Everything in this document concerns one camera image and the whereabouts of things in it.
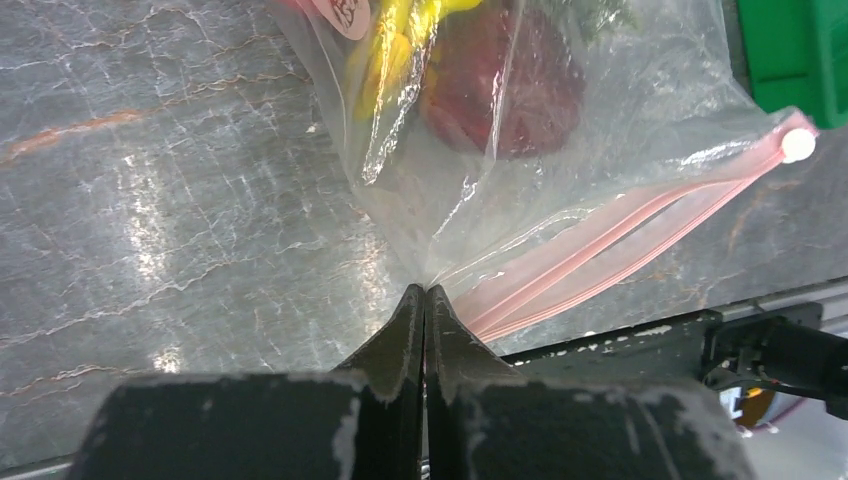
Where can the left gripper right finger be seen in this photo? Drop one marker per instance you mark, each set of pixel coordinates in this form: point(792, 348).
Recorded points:
point(488, 421)

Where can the yellow fake banana bunch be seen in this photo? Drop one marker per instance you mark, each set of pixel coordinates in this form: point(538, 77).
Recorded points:
point(379, 64)

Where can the green plastic tray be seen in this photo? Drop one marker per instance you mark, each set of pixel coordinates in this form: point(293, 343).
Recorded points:
point(796, 52)

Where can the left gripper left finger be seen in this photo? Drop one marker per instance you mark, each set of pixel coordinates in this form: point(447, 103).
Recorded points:
point(360, 420)

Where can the clear zip top bag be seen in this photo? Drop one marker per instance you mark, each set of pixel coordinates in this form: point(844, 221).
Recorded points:
point(666, 137)

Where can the dark red fake fruit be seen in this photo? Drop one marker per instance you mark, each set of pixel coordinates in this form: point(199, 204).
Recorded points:
point(502, 79)

